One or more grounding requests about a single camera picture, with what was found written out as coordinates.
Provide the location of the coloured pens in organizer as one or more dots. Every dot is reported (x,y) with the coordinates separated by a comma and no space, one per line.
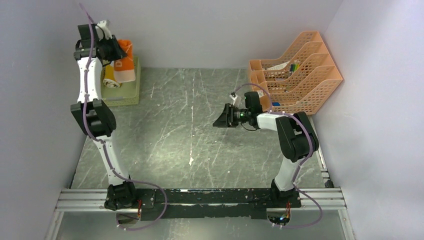
(294,66)

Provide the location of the aluminium frame rail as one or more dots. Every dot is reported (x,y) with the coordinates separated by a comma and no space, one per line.
(93,200)

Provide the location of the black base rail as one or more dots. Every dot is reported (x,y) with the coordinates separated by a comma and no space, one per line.
(151,203)

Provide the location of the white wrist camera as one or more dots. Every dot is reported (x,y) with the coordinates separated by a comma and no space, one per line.
(235,99)
(103,30)

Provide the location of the orange plastic file organizer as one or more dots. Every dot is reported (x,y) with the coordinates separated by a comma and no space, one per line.
(307,89)

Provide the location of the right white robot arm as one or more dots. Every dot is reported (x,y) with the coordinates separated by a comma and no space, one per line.
(296,136)

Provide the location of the orange and cream towel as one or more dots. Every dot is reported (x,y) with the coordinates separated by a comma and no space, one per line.
(123,69)

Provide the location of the white paper in organizer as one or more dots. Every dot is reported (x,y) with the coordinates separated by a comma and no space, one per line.
(278,67)

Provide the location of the brown yellow bear towel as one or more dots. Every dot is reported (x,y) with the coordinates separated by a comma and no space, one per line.
(109,80)

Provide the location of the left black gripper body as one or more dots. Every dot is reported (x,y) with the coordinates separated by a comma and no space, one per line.
(107,45)

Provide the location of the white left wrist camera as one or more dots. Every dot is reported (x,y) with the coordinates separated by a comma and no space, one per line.
(103,30)

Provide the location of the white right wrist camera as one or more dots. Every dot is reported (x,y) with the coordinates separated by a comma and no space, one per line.
(235,99)

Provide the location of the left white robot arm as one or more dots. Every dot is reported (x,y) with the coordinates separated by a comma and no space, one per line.
(93,116)

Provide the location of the green plastic basket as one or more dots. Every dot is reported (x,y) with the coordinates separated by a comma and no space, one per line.
(127,94)

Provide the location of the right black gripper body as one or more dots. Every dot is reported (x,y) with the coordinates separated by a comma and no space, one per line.
(237,115)

